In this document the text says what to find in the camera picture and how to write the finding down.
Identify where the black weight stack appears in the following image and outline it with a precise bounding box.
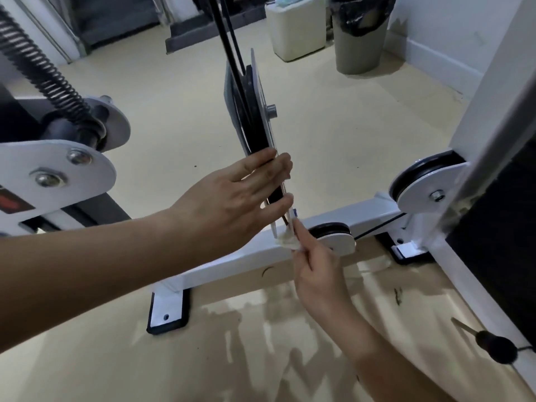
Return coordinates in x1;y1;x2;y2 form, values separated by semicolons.
446;137;536;344

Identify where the white gym machine frame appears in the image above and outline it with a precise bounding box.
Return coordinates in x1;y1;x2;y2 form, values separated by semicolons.
0;0;536;402

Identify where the cream white storage box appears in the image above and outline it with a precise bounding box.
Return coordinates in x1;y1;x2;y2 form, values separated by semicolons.
264;0;327;63

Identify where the trash bin with black bag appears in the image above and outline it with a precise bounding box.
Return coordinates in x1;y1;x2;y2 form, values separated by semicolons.
328;0;399;76

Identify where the grey staircase with railing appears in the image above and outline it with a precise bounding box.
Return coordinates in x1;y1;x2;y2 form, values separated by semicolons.
71;0;162;49

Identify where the person's right hand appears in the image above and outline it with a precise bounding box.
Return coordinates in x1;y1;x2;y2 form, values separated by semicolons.
291;217;357;322

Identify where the white cleaning wipe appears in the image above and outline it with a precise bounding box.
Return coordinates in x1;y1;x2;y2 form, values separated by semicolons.
274;229;304;252

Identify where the person's left forearm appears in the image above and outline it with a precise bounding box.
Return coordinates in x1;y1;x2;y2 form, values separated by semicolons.
0;207;189;356

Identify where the person's left hand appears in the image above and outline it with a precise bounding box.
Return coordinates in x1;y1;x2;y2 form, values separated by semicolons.
167;147;295;261

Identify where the person's right forearm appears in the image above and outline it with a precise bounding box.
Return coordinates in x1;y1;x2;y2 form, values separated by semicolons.
331;307;457;402

